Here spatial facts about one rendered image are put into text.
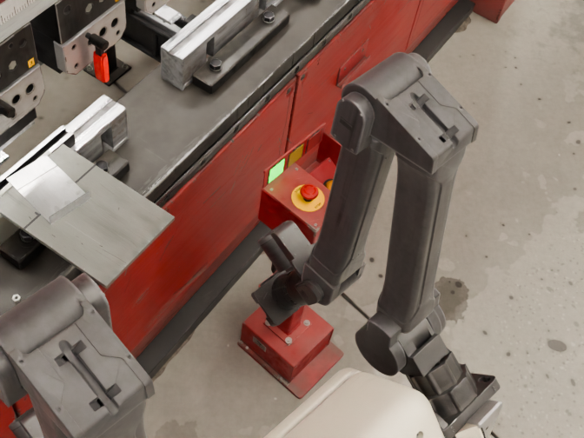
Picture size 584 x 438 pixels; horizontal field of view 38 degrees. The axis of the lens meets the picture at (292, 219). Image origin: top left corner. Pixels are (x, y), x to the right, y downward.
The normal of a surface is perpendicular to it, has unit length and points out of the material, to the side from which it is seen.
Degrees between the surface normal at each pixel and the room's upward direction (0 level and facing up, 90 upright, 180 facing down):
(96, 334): 13
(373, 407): 42
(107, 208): 0
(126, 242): 0
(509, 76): 0
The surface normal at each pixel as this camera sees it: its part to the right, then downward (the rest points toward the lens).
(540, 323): 0.11, -0.57
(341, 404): -0.39, -0.84
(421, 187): -0.67, 0.64
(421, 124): 0.26, -0.41
